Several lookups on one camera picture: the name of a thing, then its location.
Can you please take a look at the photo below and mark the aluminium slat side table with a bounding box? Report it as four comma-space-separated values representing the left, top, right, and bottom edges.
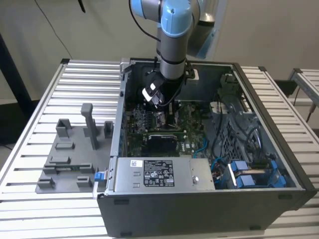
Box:
288, 67, 319, 93

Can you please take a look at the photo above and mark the grey parts rack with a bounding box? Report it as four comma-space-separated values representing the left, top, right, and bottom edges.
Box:
34, 103, 116, 195

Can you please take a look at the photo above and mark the blue data wire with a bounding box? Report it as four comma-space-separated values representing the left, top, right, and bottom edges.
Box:
192, 137, 209, 157

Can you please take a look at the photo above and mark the silver power supply box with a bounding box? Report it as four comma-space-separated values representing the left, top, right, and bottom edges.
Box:
113, 156, 216, 193

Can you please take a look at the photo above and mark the grey plastic drive bracket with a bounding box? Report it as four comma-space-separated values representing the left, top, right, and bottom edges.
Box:
218, 72, 240, 97

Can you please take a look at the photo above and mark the black grey PC case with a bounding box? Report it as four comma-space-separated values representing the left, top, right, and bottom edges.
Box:
93, 57, 317, 237

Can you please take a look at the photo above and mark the CPU socket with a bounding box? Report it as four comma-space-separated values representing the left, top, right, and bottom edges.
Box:
153, 111, 167, 126

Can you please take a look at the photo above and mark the black graphics card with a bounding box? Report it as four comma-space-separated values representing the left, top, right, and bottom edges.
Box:
147, 133, 177, 152

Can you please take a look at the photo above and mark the black desk frame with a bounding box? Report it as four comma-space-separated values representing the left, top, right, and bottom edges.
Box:
0, 32, 34, 146

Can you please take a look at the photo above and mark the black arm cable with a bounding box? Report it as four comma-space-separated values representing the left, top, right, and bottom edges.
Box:
128, 0, 161, 42

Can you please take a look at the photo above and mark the black power wire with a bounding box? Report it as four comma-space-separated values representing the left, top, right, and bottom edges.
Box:
211, 102, 225, 160

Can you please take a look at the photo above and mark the grey perforated drive cage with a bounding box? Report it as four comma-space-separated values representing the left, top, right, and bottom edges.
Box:
210, 98, 275, 162

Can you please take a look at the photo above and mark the green motherboard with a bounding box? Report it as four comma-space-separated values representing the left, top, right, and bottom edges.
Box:
124, 99, 212, 159

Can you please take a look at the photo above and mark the blue disk carrier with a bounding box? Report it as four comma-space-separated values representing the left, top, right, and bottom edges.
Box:
230, 160, 279, 175
235, 173, 287, 188

